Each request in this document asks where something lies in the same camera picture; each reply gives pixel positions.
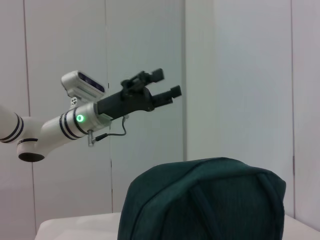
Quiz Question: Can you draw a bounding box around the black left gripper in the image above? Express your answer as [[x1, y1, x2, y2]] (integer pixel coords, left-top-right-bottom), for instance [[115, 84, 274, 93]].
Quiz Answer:
[[96, 67, 183, 121]]

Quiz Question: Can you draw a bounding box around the dark teal lunch bag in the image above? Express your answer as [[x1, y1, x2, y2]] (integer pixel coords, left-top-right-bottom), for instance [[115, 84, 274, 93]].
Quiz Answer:
[[117, 156, 287, 240]]

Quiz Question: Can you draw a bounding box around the left gripper cable with plug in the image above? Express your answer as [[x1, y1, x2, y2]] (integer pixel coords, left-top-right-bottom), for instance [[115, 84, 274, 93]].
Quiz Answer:
[[86, 116, 130, 148]]

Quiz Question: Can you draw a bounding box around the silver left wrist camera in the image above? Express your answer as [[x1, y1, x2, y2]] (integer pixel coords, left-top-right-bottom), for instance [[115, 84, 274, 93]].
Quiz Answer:
[[61, 70, 106, 106]]

